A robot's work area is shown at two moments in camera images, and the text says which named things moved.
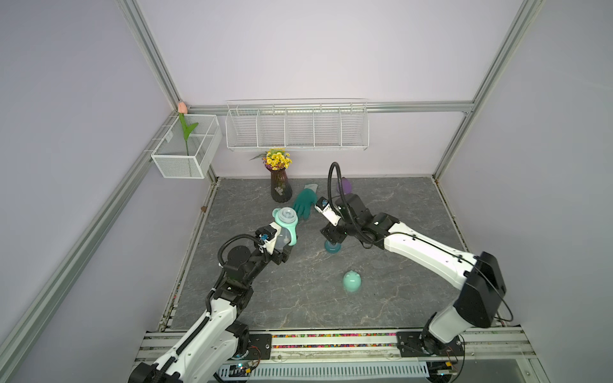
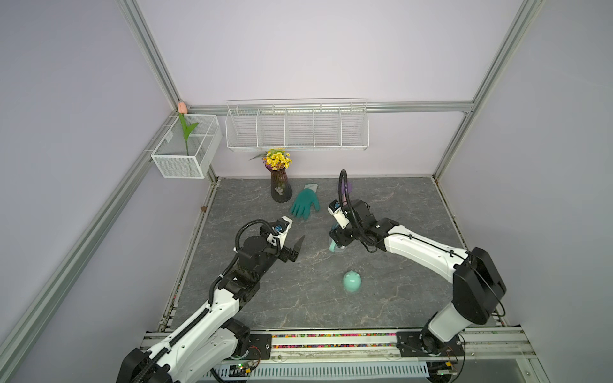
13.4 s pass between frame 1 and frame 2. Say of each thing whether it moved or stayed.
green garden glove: stayed
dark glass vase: stayed
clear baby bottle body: moved
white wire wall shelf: stayed
